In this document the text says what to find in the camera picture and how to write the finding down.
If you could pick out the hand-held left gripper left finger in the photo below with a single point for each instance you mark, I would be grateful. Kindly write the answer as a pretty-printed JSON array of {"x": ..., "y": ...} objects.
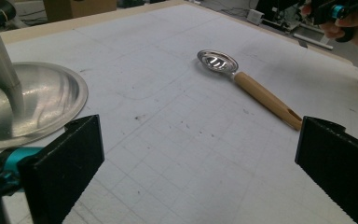
[{"x": 59, "y": 168}]

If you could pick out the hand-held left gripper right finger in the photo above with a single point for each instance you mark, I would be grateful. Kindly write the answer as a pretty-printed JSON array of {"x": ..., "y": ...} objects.
[{"x": 338, "y": 161}]

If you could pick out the black tape strip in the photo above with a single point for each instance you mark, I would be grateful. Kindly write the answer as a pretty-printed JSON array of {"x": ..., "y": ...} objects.
[{"x": 303, "y": 43}]

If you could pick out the white power supply unit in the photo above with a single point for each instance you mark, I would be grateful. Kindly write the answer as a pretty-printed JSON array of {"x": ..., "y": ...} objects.
[{"x": 254, "y": 17}]

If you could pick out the white grid mat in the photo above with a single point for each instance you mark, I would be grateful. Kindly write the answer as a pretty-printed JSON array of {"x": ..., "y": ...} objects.
[{"x": 183, "y": 140}]

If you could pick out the large cardboard box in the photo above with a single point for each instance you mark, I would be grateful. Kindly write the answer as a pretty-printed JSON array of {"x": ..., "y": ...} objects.
[{"x": 77, "y": 7}]

